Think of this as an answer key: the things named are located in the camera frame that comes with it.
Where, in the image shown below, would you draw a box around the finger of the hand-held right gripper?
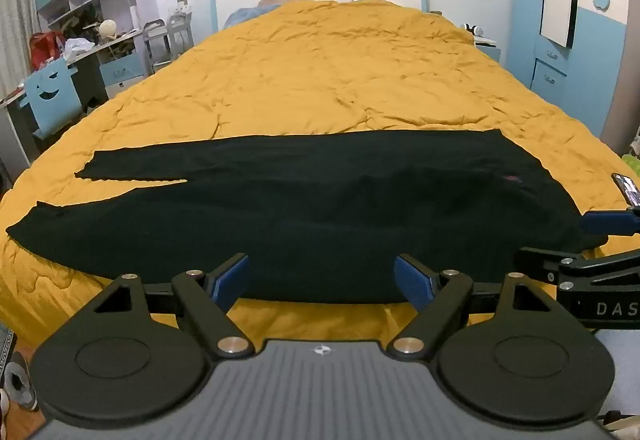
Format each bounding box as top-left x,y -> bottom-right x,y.
515,245 -> 595,284
579,207 -> 640,237

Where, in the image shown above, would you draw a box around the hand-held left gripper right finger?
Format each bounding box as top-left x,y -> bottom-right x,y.
386,253 -> 551,361

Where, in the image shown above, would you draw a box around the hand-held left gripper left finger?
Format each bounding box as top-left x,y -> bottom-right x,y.
92,253 -> 256,361

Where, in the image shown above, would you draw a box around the black pants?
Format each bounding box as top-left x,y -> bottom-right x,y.
5,127 -> 609,308

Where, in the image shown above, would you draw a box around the smartphone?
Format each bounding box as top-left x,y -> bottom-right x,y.
611,173 -> 640,207

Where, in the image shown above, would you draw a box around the blue white wardrobe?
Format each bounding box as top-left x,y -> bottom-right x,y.
510,0 -> 632,142

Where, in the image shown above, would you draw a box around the blue nightstand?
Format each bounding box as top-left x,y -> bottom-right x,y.
472,36 -> 502,67

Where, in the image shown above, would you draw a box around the yellow quilted blanket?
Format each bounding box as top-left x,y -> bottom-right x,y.
0,0 -> 640,352

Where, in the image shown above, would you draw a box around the grey shoe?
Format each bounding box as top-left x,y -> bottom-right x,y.
2,349 -> 39,411

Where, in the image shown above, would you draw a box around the cluttered desk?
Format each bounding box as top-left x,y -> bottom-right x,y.
0,26 -> 148,163

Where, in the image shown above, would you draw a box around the blue smiley face chair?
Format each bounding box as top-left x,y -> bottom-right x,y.
22,58 -> 84,139

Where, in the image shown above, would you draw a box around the blue pillow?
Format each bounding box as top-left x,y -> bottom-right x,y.
222,0 -> 301,29

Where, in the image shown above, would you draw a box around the white plastic bag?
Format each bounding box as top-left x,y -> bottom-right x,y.
63,37 -> 97,62

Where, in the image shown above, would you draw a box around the red bag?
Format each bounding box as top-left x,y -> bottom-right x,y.
29,31 -> 68,71

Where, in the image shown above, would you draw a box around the white curtain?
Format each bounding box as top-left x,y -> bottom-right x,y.
0,0 -> 37,94

